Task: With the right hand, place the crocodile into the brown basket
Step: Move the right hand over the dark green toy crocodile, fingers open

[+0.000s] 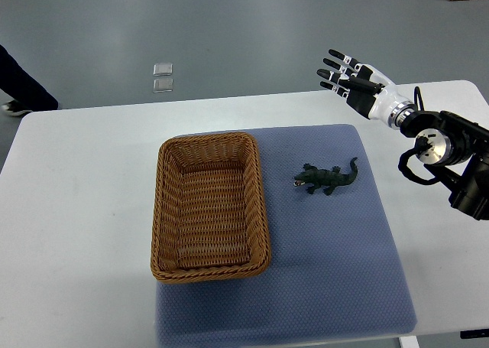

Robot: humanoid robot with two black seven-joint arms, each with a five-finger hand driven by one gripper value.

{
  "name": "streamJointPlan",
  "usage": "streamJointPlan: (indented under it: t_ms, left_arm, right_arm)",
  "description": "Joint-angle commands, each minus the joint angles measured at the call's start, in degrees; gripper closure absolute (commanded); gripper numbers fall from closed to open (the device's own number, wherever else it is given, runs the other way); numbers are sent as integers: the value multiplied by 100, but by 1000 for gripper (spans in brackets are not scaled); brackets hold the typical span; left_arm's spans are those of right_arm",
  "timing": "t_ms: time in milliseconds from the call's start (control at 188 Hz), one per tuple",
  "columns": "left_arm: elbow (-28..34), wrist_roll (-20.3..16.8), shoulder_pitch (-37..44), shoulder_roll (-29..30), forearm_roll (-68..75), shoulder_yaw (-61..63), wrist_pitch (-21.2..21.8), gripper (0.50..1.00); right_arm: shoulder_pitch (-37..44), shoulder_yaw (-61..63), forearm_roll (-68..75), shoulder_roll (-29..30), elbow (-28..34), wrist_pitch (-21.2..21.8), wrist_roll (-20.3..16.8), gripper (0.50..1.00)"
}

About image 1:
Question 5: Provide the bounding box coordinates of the person's dark trouser leg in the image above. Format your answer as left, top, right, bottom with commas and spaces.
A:
1, 46, 59, 112

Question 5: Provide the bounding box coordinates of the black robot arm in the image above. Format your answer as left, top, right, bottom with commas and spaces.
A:
397, 86, 488, 220

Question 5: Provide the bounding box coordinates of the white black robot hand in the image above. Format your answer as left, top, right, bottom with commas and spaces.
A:
316, 49, 417, 129

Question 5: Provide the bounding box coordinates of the dark green toy crocodile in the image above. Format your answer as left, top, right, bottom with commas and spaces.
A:
293, 157, 358, 196

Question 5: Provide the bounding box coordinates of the brown wicker basket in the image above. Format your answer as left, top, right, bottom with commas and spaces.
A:
151, 132, 271, 284

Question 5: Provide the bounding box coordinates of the upper floor socket plate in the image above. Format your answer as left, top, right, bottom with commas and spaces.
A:
153, 63, 173, 76

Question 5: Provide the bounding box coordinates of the black table control box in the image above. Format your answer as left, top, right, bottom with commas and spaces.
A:
460, 328, 489, 340

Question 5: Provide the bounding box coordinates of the blue grey fabric mat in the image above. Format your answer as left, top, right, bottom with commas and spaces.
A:
155, 124, 417, 347

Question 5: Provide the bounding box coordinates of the white table leg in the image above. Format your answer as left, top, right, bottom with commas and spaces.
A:
398, 336, 420, 348

